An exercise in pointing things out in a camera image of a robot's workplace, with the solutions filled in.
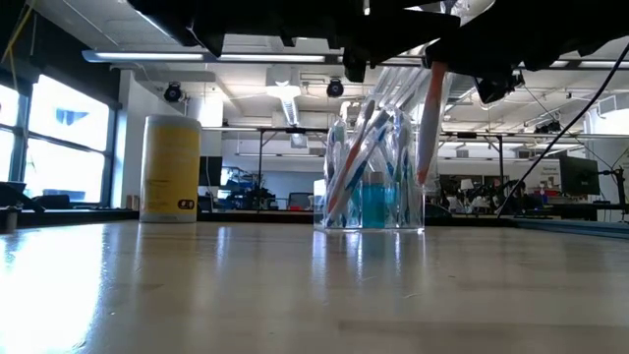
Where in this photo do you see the black aluminium table frame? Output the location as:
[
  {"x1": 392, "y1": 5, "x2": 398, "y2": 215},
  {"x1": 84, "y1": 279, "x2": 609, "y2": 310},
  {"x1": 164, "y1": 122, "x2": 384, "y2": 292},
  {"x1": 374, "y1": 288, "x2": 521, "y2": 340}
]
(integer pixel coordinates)
[{"x1": 0, "y1": 207, "x2": 629, "y2": 240}]

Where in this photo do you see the black overhead frame bar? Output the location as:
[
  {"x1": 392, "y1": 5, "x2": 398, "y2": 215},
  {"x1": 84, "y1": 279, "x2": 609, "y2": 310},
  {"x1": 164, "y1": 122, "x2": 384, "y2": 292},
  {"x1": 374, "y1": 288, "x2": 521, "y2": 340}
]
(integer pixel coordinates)
[{"x1": 81, "y1": 48, "x2": 629, "y2": 70}]

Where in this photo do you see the black ceiling camera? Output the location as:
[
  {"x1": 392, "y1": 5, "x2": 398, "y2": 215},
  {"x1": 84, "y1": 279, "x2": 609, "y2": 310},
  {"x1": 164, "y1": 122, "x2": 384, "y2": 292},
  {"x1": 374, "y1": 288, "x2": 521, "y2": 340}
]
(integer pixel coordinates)
[
  {"x1": 325, "y1": 77, "x2": 346, "y2": 99},
  {"x1": 475, "y1": 72, "x2": 526, "y2": 104},
  {"x1": 163, "y1": 82, "x2": 186, "y2": 104}
]

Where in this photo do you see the teal white toothbrush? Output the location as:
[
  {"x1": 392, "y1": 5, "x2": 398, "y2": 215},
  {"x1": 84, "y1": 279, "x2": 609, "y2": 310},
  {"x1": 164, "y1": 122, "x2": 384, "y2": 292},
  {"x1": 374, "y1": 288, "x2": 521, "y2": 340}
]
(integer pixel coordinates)
[{"x1": 327, "y1": 110, "x2": 392, "y2": 222}]

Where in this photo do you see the black monitor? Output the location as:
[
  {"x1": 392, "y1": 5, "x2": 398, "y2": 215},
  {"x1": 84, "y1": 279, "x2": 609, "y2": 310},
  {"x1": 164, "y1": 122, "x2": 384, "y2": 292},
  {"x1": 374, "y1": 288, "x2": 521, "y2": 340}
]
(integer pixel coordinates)
[
  {"x1": 199, "y1": 155, "x2": 224, "y2": 187},
  {"x1": 558, "y1": 153, "x2": 601, "y2": 197}
]

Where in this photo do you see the yellow hanging cord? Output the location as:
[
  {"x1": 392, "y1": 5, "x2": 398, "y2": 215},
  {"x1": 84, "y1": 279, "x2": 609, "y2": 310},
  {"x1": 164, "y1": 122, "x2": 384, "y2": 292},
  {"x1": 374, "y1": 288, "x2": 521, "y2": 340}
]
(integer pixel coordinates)
[{"x1": 0, "y1": 0, "x2": 38, "y2": 92}]

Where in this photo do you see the person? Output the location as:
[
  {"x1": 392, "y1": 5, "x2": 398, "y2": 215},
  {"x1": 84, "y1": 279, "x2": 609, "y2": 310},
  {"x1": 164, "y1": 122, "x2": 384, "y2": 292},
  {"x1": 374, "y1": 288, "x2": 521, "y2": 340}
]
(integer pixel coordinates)
[{"x1": 505, "y1": 180, "x2": 540, "y2": 216}]

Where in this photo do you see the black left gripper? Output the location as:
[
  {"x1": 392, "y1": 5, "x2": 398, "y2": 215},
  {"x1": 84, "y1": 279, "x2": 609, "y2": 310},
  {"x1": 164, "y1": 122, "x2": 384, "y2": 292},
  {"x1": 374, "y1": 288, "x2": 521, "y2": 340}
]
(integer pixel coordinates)
[{"x1": 279, "y1": 0, "x2": 462, "y2": 84}]

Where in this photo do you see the black station frame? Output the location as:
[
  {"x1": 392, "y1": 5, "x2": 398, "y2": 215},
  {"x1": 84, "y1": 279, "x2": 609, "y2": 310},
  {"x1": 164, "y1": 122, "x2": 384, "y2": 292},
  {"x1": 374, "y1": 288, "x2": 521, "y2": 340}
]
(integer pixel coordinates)
[
  {"x1": 257, "y1": 126, "x2": 333, "y2": 207},
  {"x1": 439, "y1": 130, "x2": 506, "y2": 191}
]

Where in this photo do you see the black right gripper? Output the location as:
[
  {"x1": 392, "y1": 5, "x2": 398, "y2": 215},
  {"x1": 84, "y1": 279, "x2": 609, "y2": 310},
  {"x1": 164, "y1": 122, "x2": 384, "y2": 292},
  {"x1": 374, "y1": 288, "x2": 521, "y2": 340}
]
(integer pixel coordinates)
[{"x1": 425, "y1": 0, "x2": 629, "y2": 80}]

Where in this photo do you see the yellow wipes canister white lid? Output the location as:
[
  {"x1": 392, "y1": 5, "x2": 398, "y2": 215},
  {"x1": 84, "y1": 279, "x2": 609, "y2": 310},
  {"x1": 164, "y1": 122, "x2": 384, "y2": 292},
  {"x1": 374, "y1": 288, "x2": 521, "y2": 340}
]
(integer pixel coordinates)
[{"x1": 141, "y1": 114, "x2": 202, "y2": 223}]

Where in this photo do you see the long black arm cable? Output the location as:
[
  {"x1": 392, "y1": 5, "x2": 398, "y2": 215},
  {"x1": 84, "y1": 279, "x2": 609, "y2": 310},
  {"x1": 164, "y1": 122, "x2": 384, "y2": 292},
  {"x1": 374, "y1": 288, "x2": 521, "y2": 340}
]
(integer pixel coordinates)
[{"x1": 496, "y1": 41, "x2": 629, "y2": 218}]

